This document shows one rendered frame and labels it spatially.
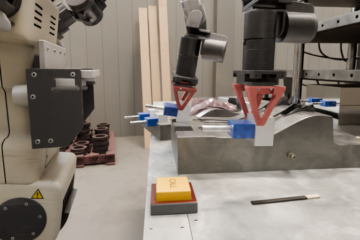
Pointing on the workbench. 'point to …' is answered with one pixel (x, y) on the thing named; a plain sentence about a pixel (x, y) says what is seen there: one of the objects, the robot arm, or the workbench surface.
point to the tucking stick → (285, 199)
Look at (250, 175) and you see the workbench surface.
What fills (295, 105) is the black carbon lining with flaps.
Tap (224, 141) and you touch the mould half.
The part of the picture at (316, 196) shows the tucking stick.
